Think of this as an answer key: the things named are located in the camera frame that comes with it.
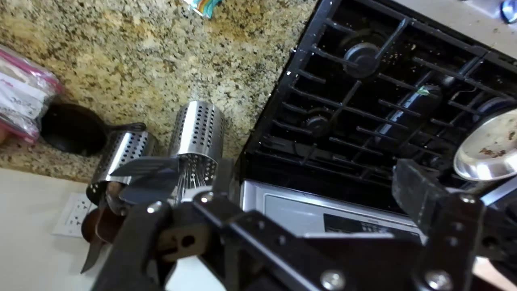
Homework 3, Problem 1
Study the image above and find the rear perforated utensil holder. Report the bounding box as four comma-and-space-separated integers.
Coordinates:
86, 130, 160, 204

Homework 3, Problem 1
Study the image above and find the stainless steel stove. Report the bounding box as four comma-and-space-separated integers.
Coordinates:
238, 0, 517, 240

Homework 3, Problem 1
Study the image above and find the black spatula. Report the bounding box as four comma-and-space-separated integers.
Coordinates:
112, 157, 180, 206

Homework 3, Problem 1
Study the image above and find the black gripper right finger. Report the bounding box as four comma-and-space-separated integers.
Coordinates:
390, 157, 517, 291

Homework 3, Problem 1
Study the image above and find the front perforated utensil holder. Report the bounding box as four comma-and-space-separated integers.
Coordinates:
170, 101, 225, 203

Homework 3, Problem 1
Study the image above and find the white wall outlet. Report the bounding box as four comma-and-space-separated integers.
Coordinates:
54, 193, 96, 238

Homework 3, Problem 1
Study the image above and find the small black pan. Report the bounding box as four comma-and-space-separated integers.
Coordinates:
41, 104, 146, 157

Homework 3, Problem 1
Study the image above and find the plastic bag of items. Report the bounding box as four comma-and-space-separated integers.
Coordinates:
0, 46, 65, 145

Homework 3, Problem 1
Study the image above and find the perforated utensil holder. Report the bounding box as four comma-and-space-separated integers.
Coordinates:
170, 101, 225, 203
86, 130, 160, 204

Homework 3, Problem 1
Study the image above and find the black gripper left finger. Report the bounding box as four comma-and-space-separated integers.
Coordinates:
91, 159, 358, 291

